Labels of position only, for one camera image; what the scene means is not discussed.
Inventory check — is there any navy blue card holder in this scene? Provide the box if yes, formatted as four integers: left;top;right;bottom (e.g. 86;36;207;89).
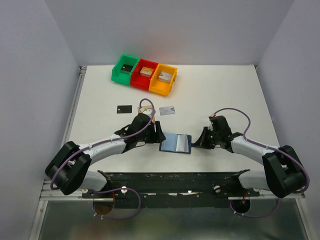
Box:
159;132;194;154

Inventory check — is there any silver grey credit card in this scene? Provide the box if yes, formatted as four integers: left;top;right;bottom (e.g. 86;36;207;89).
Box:
176;134;189;153

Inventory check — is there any light blue VIP card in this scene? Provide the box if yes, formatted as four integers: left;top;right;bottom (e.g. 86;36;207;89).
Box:
159;106;176;116

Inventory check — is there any black credit card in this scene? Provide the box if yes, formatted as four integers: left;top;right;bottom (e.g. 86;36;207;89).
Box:
116;105;133;114

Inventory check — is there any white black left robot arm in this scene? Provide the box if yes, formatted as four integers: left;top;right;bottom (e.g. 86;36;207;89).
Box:
44;113;166;196

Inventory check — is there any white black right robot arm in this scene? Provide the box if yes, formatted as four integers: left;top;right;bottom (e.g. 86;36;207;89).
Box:
193;116;307;198

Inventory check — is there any yellow plastic bin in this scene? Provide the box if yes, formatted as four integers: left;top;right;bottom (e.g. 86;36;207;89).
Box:
148;63;178;97

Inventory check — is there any red plastic bin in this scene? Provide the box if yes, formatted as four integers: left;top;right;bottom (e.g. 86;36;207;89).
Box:
130;58;158;91

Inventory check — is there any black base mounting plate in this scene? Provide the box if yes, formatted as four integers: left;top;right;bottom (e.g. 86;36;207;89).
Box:
51;171;276;210

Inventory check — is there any metal block in yellow bin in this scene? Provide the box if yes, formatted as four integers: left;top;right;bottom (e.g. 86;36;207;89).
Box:
158;71;173;83

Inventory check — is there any metal block in red bin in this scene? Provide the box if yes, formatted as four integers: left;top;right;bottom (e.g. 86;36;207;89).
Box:
140;66;154;78

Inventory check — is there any green plastic bin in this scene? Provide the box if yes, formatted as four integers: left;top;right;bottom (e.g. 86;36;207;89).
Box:
111;54;140;86

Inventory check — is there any metal block in green bin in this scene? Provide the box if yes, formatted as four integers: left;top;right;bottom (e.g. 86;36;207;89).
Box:
121;64;133;74

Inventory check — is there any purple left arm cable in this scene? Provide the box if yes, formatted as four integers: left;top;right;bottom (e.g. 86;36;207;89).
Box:
50;97;157;221

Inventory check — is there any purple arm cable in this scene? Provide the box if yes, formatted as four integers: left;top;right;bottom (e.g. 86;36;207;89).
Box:
211;107;311;218
50;97;157;221

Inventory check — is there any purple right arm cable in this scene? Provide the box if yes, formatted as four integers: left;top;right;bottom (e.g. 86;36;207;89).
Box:
211;107;311;218

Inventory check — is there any aluminium rail frame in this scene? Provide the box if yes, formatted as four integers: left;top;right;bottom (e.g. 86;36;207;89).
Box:
27;65;88;240

